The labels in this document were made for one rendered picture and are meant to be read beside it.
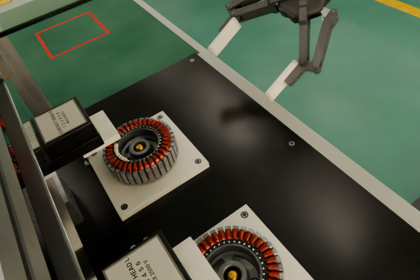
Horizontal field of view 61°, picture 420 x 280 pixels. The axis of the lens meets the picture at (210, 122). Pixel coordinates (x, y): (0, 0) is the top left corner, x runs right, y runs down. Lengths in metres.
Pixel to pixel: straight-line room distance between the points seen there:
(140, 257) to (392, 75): 1.76
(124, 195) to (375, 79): 1.57
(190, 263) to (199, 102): 0.36
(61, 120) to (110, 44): 0.48
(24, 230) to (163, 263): 0.17
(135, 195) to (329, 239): 0.27
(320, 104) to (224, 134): 1.20
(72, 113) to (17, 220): 0.32
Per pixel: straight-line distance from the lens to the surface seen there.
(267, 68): 1.97
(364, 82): 1.91
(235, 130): 0.60
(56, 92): 0.85
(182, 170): 0.55
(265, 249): 0.43
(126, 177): 0.54
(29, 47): 1.05
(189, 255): 0.37
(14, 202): 0.18
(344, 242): 0.50
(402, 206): 0.57
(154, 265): 0.33
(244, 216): 0.49
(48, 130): 0.48
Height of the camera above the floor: 1.21
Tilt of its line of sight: 45 degrees down
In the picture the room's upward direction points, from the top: 12 degrees counter-clockwise
